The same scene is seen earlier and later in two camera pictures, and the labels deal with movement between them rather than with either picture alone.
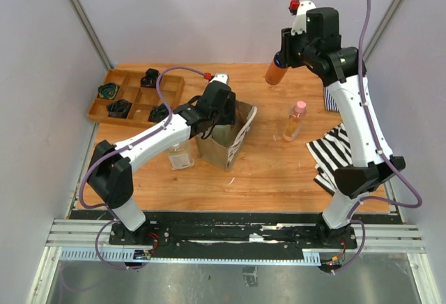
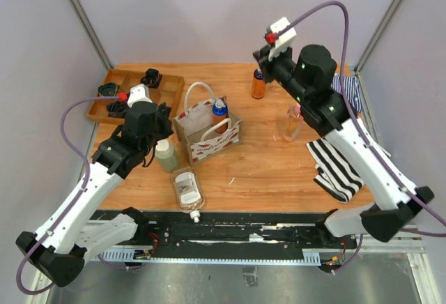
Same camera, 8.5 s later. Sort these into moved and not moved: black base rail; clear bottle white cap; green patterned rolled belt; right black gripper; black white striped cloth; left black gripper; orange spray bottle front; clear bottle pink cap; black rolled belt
Moved: left black gripper; clear bottle white cap; right black gripper; orange spray bottle front
Not moved: black white striped cloth; clear bottle pink cap; black base rail; green patterned rolled belt; black rolled belt
